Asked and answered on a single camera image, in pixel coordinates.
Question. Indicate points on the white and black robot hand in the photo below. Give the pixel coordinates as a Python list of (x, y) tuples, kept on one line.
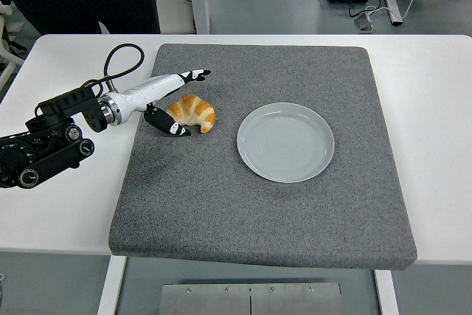
[(147, 90)]

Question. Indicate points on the golden croissant bread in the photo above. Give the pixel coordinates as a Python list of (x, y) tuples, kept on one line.
[(195, 110)]

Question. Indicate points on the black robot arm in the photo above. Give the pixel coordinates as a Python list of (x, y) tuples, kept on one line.
[(66, 103)]

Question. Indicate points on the grey round plate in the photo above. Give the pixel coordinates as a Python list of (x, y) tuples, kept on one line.
[(285, 145)]

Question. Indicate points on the white chair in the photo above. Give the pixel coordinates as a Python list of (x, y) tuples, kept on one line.
[(11, 69)]

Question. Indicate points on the grey felt mat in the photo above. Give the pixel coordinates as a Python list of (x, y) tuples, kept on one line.
[(258, 211)]

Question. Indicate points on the white work table leg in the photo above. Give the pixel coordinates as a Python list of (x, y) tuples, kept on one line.
[(387, 293), (110, 285)]

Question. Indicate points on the small grey foot pedal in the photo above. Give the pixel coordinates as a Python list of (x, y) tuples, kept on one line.
[(365, 23)]

